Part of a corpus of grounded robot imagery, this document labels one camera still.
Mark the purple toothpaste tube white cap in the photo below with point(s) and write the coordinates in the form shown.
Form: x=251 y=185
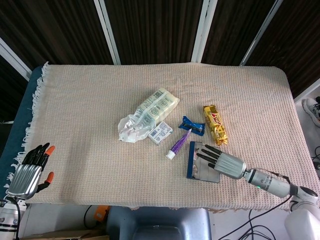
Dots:
x=180 y=145

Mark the beige waffle weave blanket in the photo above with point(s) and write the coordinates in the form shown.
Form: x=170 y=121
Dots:
x=100 y=112

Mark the left silver robot hand orange tips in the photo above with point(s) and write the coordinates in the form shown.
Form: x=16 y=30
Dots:
x=25 y=181

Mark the white partition frame post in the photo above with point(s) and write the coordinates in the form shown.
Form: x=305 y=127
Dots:
x=261 y=35
x=107 y=32
x=13 y=57
x=203 y=30
x=308 y=90

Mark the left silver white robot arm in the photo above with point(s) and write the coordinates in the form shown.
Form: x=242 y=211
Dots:
x=8 y=220

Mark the razor in blue wrapper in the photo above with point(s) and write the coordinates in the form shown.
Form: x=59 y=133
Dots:
x=191 y=125

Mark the small white blue carton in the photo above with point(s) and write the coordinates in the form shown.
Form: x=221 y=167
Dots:
x=160 y=132

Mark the gold foil snack packet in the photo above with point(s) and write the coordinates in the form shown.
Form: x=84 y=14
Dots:
x=216 y=125

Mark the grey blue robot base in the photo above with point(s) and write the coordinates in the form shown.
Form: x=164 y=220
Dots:
x=160 y=225

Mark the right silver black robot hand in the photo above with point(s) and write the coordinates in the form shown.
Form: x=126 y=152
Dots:
x=230 y=165

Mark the white sneaker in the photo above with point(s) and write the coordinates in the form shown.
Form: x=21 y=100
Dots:
x=312 y=110

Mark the orange plastic object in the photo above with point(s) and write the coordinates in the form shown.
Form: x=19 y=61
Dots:
x=101 y=213

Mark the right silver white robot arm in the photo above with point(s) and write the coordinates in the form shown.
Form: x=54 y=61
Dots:
x=272 y=185

